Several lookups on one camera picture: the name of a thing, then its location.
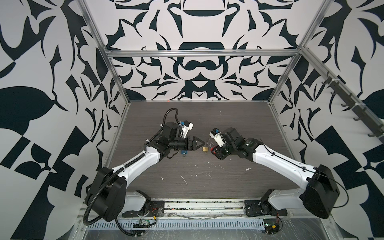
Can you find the aluminium frame corner post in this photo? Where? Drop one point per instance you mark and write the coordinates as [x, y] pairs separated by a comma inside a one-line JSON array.
[[318, 18], [100, 44]]

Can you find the aluminium frame corner post right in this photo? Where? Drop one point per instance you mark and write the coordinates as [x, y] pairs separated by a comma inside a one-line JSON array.
[[318, 18]]

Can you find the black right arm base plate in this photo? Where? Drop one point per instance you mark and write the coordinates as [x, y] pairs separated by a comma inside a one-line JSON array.
[[258, 208]]

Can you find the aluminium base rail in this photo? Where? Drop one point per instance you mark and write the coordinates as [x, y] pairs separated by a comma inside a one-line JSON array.
[[198, 209]]

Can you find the left circuit board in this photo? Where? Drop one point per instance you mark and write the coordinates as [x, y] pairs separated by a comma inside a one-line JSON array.
[[145, 224]]

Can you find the aluminium frame corner post left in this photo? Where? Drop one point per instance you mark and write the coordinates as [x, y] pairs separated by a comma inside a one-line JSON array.
[[100, 44]]

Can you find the white slotted cable duct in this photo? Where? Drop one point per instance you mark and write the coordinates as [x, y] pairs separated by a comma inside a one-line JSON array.
[[185, 224]]

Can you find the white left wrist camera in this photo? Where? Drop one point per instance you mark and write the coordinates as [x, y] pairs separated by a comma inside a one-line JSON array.
[[186, 126]]

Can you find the aluminium frame horizontal bar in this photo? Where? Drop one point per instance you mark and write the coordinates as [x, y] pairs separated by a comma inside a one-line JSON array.
[[202, 53]]

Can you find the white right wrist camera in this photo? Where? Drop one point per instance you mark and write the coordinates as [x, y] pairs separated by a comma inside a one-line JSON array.
[[215, 134]]

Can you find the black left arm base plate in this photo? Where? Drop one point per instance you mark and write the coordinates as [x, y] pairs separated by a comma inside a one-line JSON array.
[[154, 208]]

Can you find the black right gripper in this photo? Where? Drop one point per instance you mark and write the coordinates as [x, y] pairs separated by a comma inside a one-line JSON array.
[[219, 154]]

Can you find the blue padlock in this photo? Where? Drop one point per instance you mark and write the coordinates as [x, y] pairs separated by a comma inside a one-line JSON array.
[[184, 153]]

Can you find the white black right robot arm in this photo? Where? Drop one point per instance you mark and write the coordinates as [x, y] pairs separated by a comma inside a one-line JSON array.
[[317, 191]]

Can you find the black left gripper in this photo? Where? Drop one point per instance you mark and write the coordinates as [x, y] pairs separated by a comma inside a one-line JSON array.
[[192, 147]]

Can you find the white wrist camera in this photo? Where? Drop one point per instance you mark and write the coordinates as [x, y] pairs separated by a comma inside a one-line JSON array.
[[215, 134], [186, 126]]

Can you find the black hook rack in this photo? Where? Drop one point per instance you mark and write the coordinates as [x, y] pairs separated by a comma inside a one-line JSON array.
[[361, 110]]

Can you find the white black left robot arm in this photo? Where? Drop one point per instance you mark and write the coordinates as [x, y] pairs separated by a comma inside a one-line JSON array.
[[108, 196]]

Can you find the brass padlock with key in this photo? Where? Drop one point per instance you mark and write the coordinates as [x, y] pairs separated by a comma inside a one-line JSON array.
[[207, 148]]

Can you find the circuit board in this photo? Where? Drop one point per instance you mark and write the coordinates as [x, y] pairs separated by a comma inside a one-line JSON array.
[[273, 227], [145, 224]]

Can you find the right circuit board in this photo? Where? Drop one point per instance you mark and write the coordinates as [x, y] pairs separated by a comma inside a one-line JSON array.
[[273, 227]]

